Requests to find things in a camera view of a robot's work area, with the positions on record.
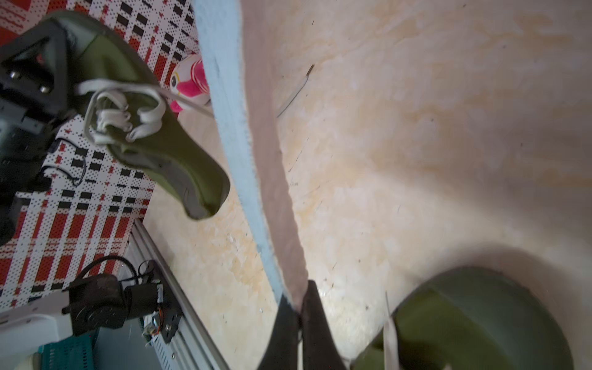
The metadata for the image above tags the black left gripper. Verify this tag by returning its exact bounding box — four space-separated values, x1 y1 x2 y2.
1 21 69 245

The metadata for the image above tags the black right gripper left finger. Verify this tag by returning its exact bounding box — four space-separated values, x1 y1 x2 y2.
257 296 301 370

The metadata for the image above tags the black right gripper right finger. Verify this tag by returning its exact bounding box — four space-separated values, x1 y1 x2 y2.
301 280 346 370

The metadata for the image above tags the green shoe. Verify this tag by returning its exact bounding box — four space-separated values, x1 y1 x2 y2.
45 10 231 220
348 265 574 370

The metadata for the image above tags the light blue insole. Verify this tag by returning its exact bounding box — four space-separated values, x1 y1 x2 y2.
193 1 308 311

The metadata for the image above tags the white penguin plush toy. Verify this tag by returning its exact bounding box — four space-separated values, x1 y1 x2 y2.
169 53 211 106

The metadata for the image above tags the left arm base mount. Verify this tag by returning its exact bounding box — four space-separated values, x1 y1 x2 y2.
61 255 183 344

